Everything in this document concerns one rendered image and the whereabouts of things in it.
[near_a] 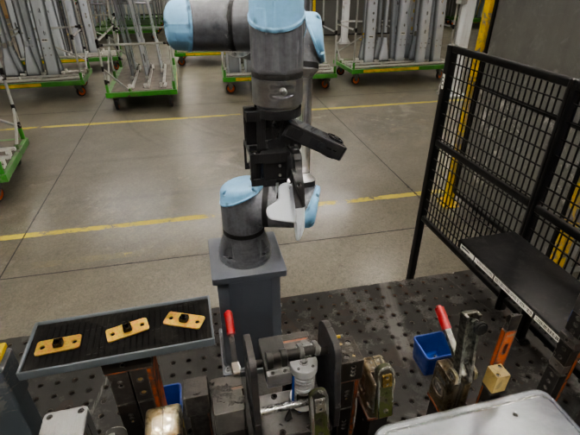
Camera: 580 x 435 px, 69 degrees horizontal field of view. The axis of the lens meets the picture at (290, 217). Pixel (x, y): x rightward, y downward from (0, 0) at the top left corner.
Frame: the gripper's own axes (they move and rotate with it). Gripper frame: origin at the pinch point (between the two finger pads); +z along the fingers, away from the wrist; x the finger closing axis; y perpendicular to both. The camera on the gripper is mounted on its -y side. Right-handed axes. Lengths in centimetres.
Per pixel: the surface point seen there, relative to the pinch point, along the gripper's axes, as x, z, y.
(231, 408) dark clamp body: 8.7, 36.3, 14.0
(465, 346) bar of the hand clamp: 10.9, 29.5, -34.5
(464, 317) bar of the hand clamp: 9.2, 22.7, -33.8
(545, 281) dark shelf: -14, 41, -80
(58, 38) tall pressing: -892, 81, 237
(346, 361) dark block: 6.5, 32.1, -10.2
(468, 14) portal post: -550, 23, -411
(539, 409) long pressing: 19, 44, -50
